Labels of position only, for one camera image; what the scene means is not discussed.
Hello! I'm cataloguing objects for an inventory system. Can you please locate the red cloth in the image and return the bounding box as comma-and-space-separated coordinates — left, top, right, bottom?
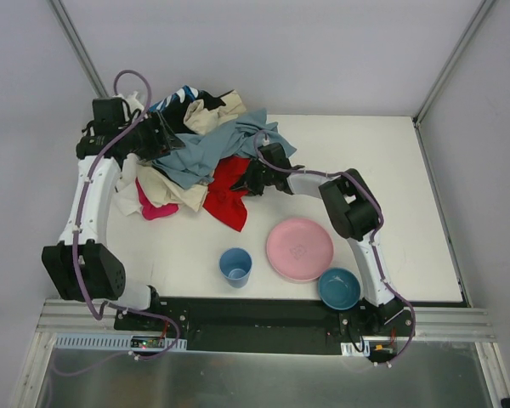
203, 156, 251, 232

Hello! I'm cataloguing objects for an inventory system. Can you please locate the black printed cloth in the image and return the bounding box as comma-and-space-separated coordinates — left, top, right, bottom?
149, 85, 224, 134

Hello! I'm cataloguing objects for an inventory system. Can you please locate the grey-blue cloth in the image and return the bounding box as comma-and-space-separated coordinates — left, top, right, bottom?
151, 109, 297, 190

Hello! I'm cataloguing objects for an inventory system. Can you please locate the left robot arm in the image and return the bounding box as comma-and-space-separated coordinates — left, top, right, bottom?
42, 96, 184, 310

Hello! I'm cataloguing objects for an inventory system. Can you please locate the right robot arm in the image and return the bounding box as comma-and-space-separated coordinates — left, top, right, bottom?
231, 143, 411, 333

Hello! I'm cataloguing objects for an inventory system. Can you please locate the cream beige cloth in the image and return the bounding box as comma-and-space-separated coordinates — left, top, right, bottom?
137, 90, 247, 212

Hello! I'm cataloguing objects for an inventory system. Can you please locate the white cloth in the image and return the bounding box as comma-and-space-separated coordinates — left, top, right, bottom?
112, 91, 145, 216

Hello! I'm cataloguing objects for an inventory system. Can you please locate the magenta pink cloth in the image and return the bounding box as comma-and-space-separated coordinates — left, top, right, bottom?
135, 180, 179, 221

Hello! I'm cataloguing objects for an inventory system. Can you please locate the pink plate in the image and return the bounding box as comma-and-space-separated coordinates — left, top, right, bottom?
266, 218, 334, 282

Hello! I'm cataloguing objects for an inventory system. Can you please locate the light blue cup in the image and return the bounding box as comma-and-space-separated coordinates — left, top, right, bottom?
218, 247, 252, 288

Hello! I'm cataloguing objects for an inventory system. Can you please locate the dark blue bowl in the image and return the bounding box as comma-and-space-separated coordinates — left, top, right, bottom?
318, 268, 361, 310

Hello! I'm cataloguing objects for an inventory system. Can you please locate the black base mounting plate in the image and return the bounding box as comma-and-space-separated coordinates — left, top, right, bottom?
114, 297, 414, 355

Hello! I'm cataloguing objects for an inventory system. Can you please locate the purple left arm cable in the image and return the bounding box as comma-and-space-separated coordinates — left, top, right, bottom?
50, 70, 182, 377

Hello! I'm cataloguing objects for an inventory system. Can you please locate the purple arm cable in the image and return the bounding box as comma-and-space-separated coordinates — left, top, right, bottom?
50, 70, 182, 377
252, 129, 417, 371

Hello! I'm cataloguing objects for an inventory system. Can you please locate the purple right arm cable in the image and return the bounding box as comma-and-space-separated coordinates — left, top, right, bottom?
252, 129, 417, 371

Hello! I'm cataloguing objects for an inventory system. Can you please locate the aluminium frame rail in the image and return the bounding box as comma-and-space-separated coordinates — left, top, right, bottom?
37, 299, 116, 332

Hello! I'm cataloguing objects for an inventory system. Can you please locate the right cable duct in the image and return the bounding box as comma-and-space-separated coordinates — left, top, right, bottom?
340, 343, 397, 357

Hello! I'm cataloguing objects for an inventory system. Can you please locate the cable duct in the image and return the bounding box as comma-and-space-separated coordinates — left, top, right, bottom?
55, 333, 187, 353
340, 343, 397, 357

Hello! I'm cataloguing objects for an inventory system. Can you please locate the left cable duct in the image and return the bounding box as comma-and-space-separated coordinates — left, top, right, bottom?
55, 333, 187, 353

